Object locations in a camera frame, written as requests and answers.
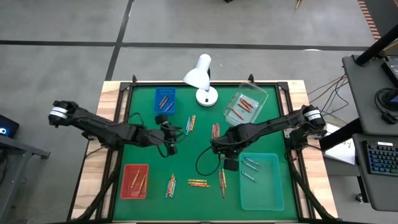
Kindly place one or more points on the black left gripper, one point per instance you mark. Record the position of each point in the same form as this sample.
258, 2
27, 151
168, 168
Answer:
164, 135

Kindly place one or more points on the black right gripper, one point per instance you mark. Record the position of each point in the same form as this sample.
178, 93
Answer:
225, 149

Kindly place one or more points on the yellow-orange crayon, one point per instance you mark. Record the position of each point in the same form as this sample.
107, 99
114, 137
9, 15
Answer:
213, 130
144, 185

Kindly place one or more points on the blue crayon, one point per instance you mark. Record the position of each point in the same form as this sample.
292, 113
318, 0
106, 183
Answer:
252, 161
249, 166
248, 176
188, 127
173, 189

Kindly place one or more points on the orange crayon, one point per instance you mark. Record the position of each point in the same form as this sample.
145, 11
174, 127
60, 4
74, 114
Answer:
244, 108
200, 185
216, 130
170, 185
237, 114
191, 124
248, 102

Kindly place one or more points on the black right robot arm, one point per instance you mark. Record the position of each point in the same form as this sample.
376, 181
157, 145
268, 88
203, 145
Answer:
264, 127

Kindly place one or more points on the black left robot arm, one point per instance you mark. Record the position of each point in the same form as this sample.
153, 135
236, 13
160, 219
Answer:
93, 124

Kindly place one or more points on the blue plastic basket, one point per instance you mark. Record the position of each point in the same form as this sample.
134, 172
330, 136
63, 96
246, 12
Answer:
157, 109

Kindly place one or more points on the red-brown crayon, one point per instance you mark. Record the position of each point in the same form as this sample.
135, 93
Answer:
223, 189

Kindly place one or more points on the white desk lamp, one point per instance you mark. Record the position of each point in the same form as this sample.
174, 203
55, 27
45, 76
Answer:
206, 96

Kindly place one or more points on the teal plastic bin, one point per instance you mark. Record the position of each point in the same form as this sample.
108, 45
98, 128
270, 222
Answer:
267, 196

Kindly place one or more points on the red plastic bin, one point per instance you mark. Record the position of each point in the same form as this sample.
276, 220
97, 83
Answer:
126, 186

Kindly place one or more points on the green table mat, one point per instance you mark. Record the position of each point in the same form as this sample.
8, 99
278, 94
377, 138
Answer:
192, 205

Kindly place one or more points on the clear plastic container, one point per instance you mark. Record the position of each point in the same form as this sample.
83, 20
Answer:
258, 93

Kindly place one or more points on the white box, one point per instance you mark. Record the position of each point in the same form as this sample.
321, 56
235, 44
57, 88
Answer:
331, 128

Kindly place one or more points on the black support beam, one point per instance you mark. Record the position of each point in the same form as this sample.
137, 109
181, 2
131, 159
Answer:
340, 135

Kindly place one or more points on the white paper sheet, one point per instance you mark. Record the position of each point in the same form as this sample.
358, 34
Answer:
342, 152

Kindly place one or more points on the grey side table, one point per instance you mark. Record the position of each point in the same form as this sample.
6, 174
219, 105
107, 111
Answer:
18, 149

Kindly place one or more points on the grey equipment cart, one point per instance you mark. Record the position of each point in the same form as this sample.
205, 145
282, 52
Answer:
363, 93

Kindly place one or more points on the grey keyboard desk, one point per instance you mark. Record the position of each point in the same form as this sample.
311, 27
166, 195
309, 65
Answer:
373, 193

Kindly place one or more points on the black device with light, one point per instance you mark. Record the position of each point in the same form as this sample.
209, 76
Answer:
11, 124

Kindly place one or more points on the black backlit keyboard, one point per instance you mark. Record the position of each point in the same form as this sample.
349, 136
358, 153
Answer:
382, 158

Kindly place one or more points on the black round device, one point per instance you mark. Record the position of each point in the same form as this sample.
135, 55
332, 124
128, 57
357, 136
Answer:
392, 99

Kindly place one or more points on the black slanted pole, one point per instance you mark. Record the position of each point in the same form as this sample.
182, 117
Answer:
376, 46

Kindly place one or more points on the black laptop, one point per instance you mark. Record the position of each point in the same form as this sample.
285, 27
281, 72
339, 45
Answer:
392, 70

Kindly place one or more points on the black aluminium table frame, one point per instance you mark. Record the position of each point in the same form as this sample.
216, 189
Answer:
155, 83

